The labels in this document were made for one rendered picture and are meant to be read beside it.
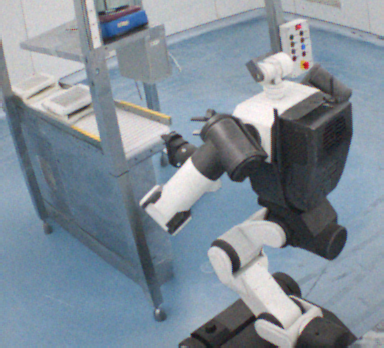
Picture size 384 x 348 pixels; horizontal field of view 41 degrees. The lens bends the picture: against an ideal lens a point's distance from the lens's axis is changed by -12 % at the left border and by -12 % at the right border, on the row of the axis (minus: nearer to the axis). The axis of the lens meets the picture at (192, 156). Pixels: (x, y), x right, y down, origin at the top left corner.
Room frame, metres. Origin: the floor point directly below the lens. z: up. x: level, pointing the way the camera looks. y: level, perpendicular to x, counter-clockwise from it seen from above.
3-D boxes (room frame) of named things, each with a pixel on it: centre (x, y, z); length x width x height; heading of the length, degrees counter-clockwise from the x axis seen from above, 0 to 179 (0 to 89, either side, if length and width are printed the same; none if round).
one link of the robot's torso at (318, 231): (1.33, -0.31, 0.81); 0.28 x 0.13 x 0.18; 38
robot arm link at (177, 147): (1.63, 0.03, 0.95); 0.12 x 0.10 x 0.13; 29
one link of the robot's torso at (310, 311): (1.39, -0.26, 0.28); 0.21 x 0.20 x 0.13; 38
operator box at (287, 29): (2.41, -0.57, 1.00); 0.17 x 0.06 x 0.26; 128
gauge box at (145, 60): (2.12, 0.13, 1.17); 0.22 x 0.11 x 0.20; 38
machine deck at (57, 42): (2.20, 0.36, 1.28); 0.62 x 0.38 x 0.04; 38
